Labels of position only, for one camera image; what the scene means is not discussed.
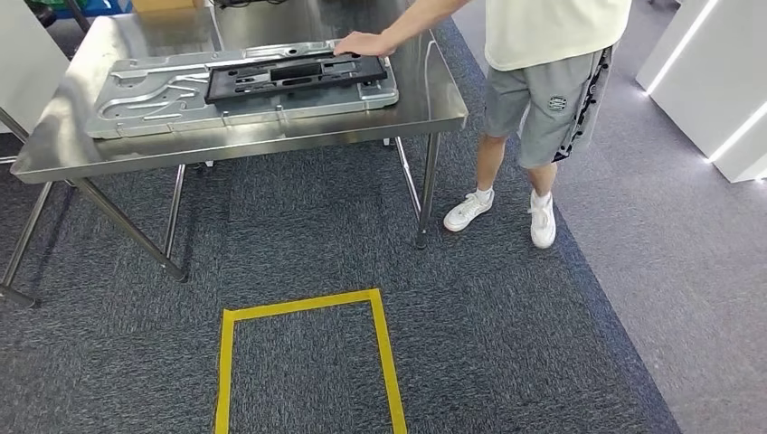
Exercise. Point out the person's right hand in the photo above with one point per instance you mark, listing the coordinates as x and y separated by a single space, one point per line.
365 45

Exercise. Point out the black plastic plate bracket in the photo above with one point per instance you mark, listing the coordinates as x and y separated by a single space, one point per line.
374 70

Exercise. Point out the person's right forearm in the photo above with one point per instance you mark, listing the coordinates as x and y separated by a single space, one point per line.
419 21

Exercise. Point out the stainless steel workbench table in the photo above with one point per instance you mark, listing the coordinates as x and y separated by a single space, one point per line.
239 150

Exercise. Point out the person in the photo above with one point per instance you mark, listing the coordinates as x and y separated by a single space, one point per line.
551 36

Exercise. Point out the brown cardboard box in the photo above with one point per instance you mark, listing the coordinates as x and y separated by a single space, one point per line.
168 5

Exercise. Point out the grey aluminium fixture plate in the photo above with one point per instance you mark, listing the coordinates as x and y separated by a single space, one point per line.
156 114

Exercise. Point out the blue metal cart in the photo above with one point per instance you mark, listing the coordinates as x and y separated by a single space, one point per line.
108 7

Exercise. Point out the white cabinet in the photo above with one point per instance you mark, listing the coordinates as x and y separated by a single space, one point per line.
30 60

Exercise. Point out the white plinth lit edges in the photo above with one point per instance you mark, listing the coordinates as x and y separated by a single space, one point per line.
707 90

